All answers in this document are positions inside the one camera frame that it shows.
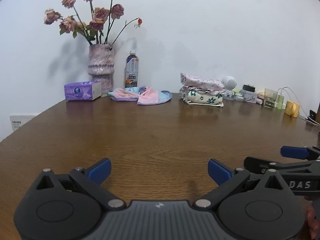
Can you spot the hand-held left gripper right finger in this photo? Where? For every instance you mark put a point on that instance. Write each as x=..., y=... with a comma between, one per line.
x=218, y=171

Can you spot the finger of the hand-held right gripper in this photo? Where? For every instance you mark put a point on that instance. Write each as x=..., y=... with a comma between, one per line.
x=293, y=152
x=255, y=163

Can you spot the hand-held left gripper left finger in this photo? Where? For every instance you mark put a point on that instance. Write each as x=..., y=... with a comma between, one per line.
x=101, y=170

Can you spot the pink blue mesh vest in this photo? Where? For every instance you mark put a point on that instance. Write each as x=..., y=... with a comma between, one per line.
x=147, y=96

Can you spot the person's right hand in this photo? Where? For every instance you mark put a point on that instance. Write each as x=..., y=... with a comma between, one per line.
x=313, y=217

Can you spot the black small device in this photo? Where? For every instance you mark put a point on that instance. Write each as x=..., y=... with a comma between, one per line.
x=312, y=113

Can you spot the yellow mug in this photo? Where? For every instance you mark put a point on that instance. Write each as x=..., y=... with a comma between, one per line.
x=292, y=108

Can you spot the green spray bottle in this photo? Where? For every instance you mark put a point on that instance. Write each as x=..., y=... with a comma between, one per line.
x=280, y=101

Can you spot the glass candle jar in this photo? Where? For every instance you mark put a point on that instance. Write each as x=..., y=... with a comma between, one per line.
x=270, y=100

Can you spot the red white tube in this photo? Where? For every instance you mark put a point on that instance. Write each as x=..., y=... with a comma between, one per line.
x=259, y=101

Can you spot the white small box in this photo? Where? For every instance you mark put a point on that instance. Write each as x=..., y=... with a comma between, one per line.
x=238, y=99

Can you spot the grey tin box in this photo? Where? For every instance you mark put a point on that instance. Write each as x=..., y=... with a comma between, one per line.
x=250, y=96

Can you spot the green small pack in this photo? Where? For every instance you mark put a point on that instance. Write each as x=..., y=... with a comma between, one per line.
x=238, y=94

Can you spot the black charger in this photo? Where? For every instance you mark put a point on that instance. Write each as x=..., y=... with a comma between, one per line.
x=248, y=88

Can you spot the purple frilled folded cloth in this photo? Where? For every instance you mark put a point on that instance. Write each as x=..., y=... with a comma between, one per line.
x=212, y=91

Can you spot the purple tissue pack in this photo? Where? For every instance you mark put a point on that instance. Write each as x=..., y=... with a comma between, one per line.
x=77, y=92

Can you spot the pink floral folded cloth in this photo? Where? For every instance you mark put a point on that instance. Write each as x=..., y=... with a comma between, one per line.
x=200, y=81

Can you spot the tea bottle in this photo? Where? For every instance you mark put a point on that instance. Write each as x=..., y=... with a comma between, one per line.
x=131, y=67

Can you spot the purple textured vase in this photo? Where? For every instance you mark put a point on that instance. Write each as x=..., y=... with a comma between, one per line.
x=101, y=62

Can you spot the dried rose bouquet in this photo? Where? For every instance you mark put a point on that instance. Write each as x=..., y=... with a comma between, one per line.
x=101, y=13

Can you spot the white wall socket panel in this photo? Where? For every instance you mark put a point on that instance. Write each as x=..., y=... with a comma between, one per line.
x=18, y=122

